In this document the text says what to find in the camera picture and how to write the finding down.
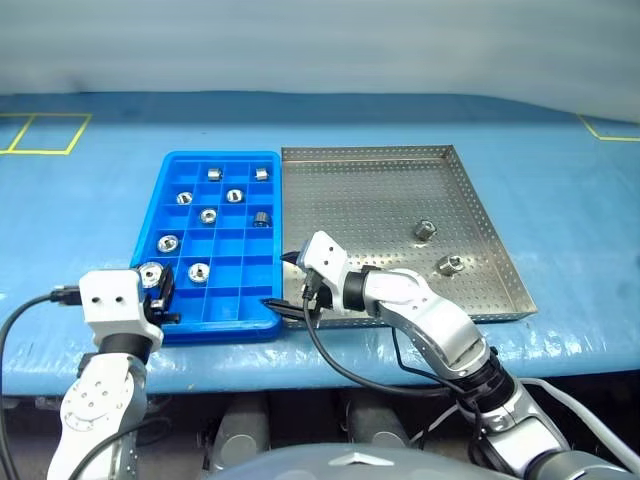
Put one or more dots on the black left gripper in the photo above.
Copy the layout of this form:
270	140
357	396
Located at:
156	309

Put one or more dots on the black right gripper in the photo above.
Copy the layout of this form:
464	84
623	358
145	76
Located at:
314	292

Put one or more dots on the small metal roller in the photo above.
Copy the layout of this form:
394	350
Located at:
183	197
261	219
198	273
168	243
450	263
261	174
208	216
149	275
214	174
425	230
234	195

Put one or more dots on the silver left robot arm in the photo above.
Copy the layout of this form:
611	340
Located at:
95	395

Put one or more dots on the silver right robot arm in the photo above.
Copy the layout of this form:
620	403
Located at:
440	320

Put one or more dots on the blue plastic compartment tray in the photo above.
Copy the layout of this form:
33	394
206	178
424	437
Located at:
227	245

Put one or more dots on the perforated steel tray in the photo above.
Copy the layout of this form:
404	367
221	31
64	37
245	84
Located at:
375	200

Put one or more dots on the blue plastic table cover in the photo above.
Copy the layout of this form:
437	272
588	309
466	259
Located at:
75	225

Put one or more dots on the grey rounded cylinder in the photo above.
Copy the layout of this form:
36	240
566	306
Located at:
372	425
245	440

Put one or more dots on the grey robot torso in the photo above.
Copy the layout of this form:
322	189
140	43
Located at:
300	465

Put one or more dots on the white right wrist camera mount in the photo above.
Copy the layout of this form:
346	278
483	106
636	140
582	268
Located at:
327	255

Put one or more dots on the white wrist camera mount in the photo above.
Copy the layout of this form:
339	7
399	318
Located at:
107	300
327	255

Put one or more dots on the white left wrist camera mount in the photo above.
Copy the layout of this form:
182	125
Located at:
107	300

